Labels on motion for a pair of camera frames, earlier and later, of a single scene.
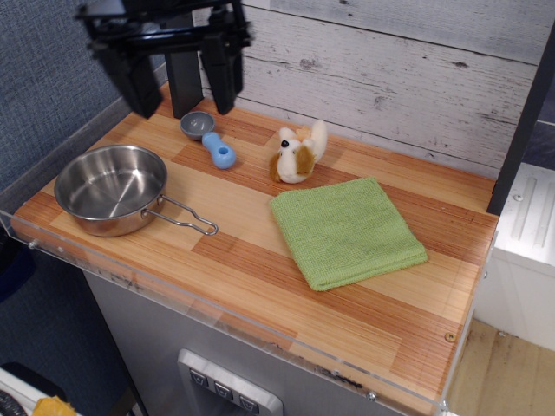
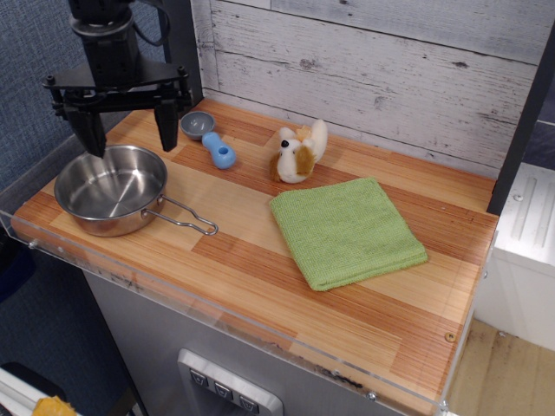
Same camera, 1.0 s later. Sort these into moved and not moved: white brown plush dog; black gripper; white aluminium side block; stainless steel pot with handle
Moved: black gripper
Not moved: white aluminium side block; stainless steel pot with handle; white brown plush dog
